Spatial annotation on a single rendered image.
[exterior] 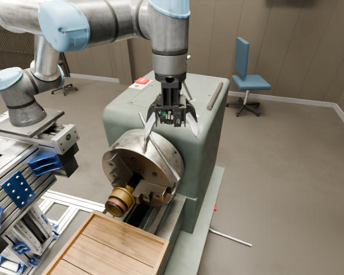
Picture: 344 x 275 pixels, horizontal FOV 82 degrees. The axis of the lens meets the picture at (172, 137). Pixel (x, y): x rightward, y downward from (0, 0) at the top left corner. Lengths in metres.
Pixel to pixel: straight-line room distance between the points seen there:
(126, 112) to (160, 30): 0.53
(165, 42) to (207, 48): 3.42
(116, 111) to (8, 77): 0.45
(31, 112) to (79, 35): 0.77
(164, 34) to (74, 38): 0.15
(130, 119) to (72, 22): 0.54
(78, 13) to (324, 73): 3.95
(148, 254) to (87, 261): 0.22
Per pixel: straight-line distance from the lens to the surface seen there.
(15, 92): 1.09
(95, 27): 0.41
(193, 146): 0.78
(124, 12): 0.45
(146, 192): 0.73
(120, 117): 0.88
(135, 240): 0.90
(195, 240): 1.27
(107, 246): 0.91
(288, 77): 4.03
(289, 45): 3.86
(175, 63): 0.42
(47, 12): 0.40
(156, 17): 0.41
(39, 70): 1.06
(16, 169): 1.13
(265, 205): 2.22
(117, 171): 0.73
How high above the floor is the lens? 1.68
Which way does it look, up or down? 38 degrees down
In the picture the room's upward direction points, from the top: straight up
